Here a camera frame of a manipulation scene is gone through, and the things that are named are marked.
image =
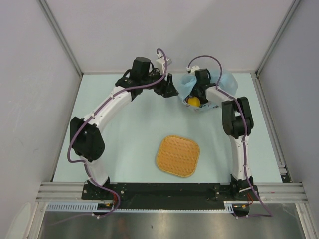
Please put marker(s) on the woven bamboo tray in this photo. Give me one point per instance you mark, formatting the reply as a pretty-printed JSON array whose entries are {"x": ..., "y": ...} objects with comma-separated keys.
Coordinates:
[{"x": 178, "y": 156}]

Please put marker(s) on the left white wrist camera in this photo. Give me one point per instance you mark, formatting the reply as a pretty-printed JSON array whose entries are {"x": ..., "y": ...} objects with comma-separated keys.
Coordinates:
[{"x": 162, "y": 64}]

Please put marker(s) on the right slotted cable duct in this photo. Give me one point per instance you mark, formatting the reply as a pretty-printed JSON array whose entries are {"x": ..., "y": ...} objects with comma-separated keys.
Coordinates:
[{"x": 238, "y": 207}]

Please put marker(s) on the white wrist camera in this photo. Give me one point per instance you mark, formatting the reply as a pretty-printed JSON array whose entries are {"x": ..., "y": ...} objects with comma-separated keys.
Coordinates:
[
  {"x": 162, "y": 64},
  {"x": 191, "y": 70}
]

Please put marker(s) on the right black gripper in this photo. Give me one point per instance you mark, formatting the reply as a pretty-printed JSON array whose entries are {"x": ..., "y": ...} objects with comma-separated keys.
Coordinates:
[{"x": 195, "y": 92}]

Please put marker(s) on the aluminium frame rail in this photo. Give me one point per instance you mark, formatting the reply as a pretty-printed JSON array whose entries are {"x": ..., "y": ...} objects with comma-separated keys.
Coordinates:
[{"x": 269, "y": 192}]

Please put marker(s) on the yellow fake lemon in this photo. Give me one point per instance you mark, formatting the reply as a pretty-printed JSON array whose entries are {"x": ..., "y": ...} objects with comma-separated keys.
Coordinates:
[{"x": 194, "y": 101}]

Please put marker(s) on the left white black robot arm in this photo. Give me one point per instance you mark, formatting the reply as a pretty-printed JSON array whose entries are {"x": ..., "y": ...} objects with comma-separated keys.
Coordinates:
[{"x": 86, "y": 133}]

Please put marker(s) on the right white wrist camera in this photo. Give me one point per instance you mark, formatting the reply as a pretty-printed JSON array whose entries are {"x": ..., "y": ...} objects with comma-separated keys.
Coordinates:
[{"x": 191, "y": 70}]

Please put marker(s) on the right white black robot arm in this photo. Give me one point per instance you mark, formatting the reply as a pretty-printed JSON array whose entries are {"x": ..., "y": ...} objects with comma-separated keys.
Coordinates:
[{"x": 237, "y": 123}]

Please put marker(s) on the blue plastic bag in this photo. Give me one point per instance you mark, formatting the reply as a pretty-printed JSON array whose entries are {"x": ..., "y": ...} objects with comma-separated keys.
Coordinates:
[{"x": 227, "y": 83}]

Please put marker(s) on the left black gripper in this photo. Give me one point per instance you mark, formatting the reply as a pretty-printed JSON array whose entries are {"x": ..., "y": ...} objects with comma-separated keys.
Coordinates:
[{"x": 166, "y": 88}]

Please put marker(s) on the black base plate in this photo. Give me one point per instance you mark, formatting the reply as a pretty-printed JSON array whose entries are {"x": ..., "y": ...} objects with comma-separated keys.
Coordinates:
[{"x": 177, "y": 196}]

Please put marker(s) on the left slotted cable duct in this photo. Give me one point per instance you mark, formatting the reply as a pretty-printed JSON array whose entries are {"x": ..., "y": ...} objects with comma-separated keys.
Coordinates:
[{"x": 79, "y": 207}]

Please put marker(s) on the slotted cable duct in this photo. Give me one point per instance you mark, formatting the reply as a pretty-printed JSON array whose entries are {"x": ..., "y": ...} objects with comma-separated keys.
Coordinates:
[
  {"x": 238, "y": 207},
  {"x": 79, "y": 207}
]

